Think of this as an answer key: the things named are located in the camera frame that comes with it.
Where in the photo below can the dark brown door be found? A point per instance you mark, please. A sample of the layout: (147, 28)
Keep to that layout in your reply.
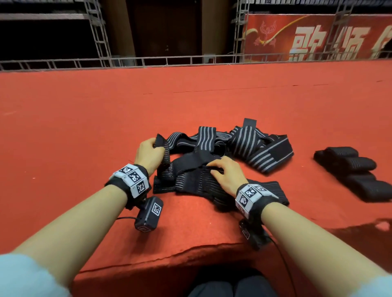
(162, 27)

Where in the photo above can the person's right hand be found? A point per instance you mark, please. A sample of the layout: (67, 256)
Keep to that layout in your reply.
(231, 176)

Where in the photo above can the light blue sleeve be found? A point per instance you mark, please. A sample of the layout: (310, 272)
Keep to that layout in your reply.
(27, 278)
(373, 287)

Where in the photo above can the tiered bleacher seats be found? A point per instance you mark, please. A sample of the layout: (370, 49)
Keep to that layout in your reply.
(306, 3)
(43, 16)

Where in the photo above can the red banner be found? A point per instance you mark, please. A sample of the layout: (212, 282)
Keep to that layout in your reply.
(312, 37)

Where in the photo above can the person's left forearm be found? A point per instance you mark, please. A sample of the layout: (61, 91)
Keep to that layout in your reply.
(70, 235)

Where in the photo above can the person's left hand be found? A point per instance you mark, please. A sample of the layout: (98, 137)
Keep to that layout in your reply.
(149, 158)

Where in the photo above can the metal railing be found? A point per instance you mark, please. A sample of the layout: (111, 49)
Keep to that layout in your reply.
(153, 60)

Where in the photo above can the black trousers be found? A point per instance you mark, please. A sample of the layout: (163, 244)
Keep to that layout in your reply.
(233, 284)

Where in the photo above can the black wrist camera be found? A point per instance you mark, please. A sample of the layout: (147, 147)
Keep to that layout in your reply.
(254, 234)
(149, 214)

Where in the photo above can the person's right forearm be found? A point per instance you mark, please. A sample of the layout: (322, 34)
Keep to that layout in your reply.
(324, 248)

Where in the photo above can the black wristband with marker tags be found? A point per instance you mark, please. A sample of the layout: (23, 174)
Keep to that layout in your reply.
(130, 182)
(256, 199)

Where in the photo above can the metal truss column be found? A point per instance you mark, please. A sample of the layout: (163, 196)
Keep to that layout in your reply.
(241, 30)
(340, 27)
(98, 30)

